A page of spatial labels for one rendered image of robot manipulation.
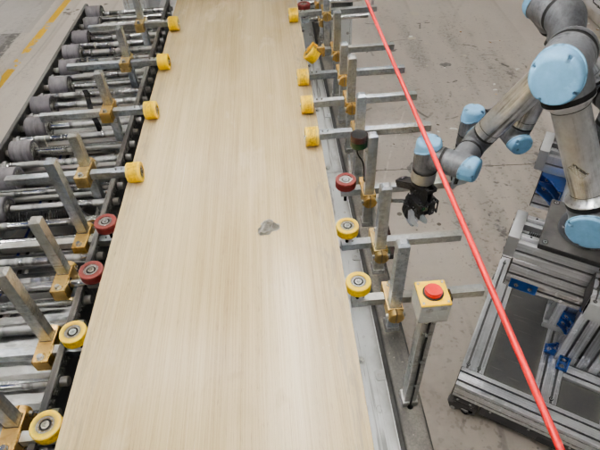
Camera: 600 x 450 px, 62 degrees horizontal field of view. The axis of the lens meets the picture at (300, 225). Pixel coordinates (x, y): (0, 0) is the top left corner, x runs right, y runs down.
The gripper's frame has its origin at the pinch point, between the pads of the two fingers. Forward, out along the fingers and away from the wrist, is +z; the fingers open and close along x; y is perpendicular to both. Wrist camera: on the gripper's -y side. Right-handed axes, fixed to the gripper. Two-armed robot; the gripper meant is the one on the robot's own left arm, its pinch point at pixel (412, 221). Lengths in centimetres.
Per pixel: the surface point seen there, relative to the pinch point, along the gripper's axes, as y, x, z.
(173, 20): -199, -28, -5
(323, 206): -23.8, -21.6, 2.8
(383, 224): -1.4, -10.6, -2.4
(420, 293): 43, -31, -29
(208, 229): -32, -63, 3
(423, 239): 0.6, 6.2, 11.3
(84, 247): -52, -105, 10
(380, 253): 0.2, -11.7, 9.7
